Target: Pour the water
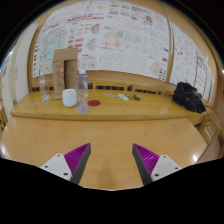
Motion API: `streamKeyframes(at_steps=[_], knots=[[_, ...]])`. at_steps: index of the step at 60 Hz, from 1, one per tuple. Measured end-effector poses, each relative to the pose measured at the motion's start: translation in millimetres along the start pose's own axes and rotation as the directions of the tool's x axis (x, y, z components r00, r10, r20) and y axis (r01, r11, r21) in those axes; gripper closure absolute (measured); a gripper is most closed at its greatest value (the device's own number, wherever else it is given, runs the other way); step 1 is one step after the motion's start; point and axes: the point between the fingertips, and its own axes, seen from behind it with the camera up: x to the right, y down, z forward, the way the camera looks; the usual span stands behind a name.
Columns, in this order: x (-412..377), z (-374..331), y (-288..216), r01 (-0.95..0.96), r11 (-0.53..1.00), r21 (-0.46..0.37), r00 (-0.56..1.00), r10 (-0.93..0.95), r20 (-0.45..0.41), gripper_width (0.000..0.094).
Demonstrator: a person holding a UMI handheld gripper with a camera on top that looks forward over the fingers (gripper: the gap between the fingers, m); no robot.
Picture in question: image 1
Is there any white cup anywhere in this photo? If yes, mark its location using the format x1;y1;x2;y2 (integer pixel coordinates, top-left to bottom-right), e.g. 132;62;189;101
62;88;78;108

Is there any flat round red coaster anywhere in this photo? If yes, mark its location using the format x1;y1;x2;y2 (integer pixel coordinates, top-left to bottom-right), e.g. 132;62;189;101
87;99;102;107

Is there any narrow printed wall poster display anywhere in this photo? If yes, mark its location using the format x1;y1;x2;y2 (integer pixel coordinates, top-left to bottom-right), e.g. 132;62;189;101
169;22;214;102

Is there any clear plastic bottle white cap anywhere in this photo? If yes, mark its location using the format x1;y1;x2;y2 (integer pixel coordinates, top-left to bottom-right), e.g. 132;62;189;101
77;69;89;114

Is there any clear bottle with red label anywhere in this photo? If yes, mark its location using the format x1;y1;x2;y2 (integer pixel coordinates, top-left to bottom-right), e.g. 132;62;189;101
39;73;48;98

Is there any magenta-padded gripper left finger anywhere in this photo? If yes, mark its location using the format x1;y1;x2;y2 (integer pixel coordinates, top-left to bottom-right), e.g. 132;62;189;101
39;142;92;185

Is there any black bag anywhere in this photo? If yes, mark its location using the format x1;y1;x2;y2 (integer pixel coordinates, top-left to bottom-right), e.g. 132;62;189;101
172;81;207;114

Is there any brown cardboard box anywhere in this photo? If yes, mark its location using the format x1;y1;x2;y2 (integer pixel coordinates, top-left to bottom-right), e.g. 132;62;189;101
52;47;80;101

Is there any white remote control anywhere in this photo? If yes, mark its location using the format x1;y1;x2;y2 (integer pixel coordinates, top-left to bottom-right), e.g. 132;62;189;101
117;93;130;101

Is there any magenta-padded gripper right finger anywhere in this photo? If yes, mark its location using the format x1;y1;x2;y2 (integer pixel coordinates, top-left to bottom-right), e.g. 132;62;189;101
131;143;183;186

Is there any large printed wall poster display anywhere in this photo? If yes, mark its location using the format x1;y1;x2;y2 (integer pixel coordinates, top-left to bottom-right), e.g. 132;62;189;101
32;0;170;82

